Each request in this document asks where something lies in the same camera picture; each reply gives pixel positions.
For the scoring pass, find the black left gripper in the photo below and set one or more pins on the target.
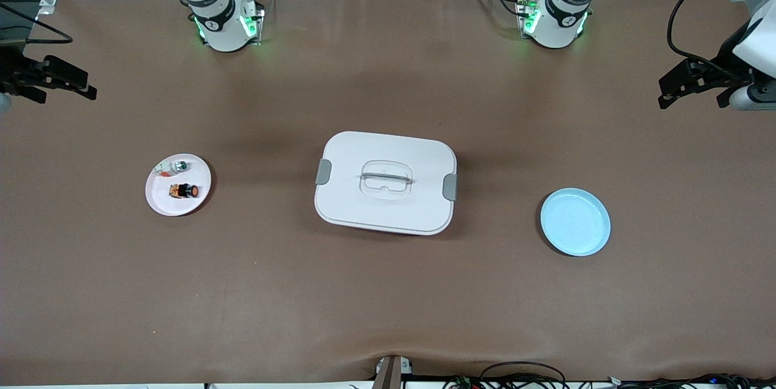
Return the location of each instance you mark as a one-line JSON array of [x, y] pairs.
[[719, 71]]

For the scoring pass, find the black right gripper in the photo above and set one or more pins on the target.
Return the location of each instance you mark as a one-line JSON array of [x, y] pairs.
[[13, 69]]

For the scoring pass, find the orange black push-button switch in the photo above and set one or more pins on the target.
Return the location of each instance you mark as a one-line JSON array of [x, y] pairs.
[[185, 190]]

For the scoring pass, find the pale pink round plate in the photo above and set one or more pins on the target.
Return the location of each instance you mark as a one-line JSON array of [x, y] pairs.
[[182, 206]]

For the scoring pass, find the light blue round plate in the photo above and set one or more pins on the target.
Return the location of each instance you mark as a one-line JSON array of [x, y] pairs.
[[573, 222]]

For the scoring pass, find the white lidded storage box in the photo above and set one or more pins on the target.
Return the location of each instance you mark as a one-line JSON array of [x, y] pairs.
[[385, 207]]

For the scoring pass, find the white green push-button switch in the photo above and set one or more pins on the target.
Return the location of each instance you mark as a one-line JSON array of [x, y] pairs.
[[176, 166]]

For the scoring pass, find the brown camera mount bracket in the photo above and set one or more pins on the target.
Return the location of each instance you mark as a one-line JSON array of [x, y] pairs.
[[388, 374]]

